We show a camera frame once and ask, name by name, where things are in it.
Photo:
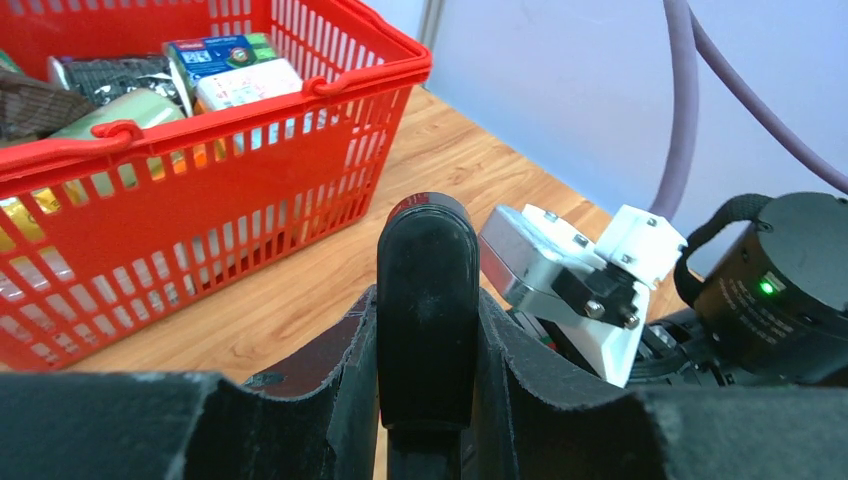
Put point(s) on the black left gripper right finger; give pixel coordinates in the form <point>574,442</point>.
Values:
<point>538,416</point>

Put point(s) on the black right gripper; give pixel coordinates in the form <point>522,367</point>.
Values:
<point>550,338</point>

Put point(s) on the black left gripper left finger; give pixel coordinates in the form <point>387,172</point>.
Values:
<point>312,415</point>

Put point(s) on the black stapler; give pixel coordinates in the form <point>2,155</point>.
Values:
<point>427,315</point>

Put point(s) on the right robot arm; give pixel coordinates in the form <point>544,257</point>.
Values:
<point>757,295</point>

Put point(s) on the red plastic shopping basket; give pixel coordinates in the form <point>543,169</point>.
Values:
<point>137,223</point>

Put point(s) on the pink white packet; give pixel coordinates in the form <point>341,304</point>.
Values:
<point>246,85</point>

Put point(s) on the pale green bottle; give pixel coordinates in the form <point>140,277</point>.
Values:
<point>144,107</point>

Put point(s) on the blue patterned packet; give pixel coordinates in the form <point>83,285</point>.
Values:
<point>198,58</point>

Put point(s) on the dark patterned packet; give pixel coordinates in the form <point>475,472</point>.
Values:
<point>103,80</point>

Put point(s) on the brown crumpled bag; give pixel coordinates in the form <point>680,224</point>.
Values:
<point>31,107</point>

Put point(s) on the green snack bag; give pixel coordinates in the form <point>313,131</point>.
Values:
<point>7,64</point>

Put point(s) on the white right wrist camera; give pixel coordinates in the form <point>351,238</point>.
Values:
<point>595,292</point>

